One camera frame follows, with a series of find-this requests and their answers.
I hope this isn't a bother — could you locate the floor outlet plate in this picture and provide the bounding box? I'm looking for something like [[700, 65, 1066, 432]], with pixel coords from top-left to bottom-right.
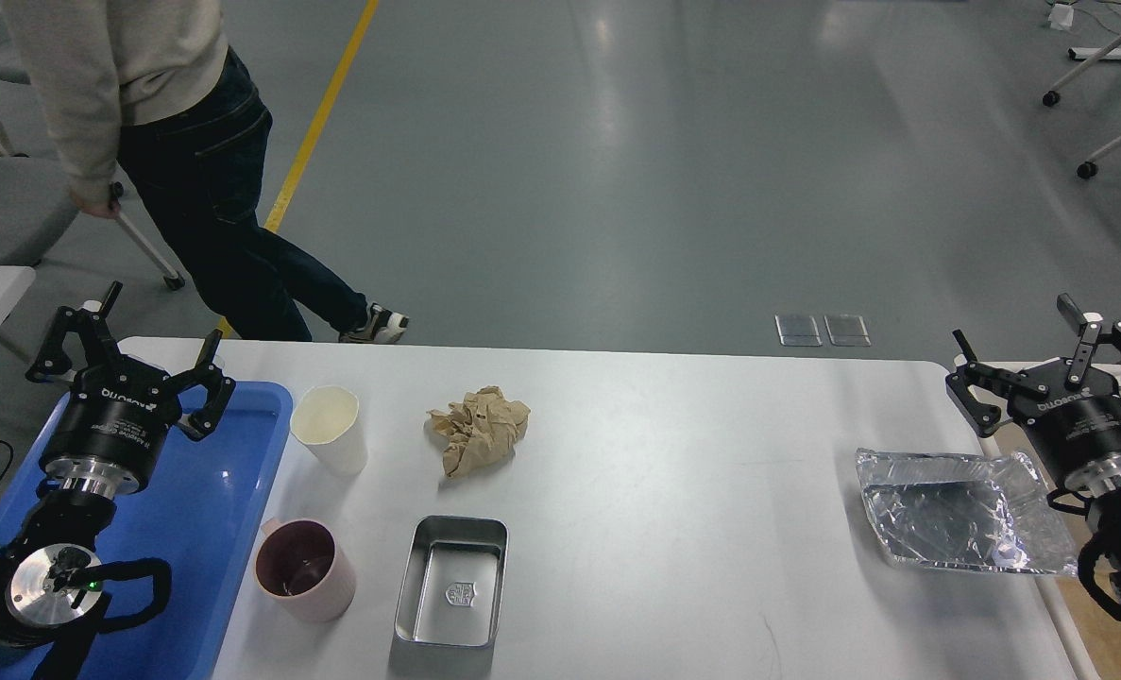
[[823, 314, 874, 348], [773, 314, 824, 348]]

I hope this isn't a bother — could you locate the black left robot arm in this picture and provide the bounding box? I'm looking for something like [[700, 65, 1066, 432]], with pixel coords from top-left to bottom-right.
[[0, 282, 235, 679]]

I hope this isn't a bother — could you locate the beige plastic bin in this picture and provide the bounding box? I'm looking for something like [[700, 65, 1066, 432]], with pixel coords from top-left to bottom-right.
[[979, 425, 1121, 679]]

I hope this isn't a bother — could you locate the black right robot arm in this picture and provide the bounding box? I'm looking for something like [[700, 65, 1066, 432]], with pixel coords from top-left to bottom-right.
[[945, 294, 1121, 622]]

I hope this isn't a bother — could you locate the aluminium foil tray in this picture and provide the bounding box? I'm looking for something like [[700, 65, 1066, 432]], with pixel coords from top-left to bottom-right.
[[856, 449, 1080, 577]]

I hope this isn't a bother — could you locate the person in dark jeans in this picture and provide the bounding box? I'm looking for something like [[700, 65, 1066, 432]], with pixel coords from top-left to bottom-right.
[[2, 1, 409, 345]]

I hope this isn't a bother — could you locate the floor outlet plate left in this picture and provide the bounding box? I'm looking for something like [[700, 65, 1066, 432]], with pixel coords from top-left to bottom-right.
[[773, 314, 824, 348]]

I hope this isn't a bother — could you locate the pink ribbed mug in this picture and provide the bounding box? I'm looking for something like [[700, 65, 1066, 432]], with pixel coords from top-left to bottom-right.
[[254, 519, 356, 622]]

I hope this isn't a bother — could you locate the floor outlet plate right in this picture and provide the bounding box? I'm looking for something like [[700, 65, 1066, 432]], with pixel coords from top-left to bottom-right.
[[823, 314, 874, 348]]

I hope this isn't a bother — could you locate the stainless steel rectangular container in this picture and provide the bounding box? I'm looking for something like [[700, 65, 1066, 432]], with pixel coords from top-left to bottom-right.
[[393, 514, 509, 677]]

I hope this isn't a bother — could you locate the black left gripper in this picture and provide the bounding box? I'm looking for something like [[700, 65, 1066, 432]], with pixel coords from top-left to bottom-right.
[[25, 281, 237, 494]]

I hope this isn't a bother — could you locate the crumpled brown paper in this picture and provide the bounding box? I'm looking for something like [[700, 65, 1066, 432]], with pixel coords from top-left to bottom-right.
[[428, 384, 531, 479]]

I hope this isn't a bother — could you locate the blue plastic tray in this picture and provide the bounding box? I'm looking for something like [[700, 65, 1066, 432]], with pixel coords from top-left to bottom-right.
[[0, 382, 291, 679]]

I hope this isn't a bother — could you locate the white paper cup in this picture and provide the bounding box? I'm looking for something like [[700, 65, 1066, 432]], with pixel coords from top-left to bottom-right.
[[291, 384, 367, 475]]

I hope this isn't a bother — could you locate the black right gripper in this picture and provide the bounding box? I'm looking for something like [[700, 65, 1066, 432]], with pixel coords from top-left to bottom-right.
[[945, 294, 1121, 492]]

